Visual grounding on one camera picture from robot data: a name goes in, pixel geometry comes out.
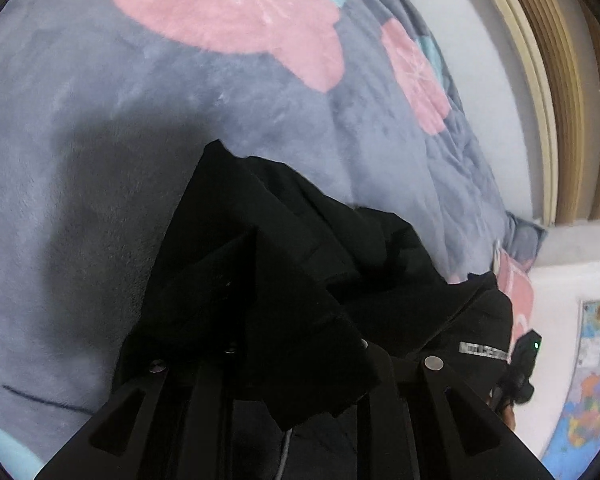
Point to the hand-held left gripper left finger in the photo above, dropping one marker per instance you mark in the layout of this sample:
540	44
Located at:
210	410

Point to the black hooded jacket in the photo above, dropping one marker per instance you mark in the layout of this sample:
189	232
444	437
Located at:
290	260

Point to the pink elephant print pillow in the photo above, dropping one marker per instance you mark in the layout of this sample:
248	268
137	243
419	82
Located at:
517	300

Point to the wooden door frame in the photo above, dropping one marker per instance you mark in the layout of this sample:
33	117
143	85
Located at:
555	85

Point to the grey floral blanket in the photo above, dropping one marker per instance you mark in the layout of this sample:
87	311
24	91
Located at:
180	110

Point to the grey pillow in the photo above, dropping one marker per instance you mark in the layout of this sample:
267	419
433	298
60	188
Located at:
525	237

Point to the world map wall poster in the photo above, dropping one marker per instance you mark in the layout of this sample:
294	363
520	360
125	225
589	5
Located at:
585	390

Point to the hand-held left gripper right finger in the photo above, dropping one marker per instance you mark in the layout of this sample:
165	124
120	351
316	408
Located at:
386	410

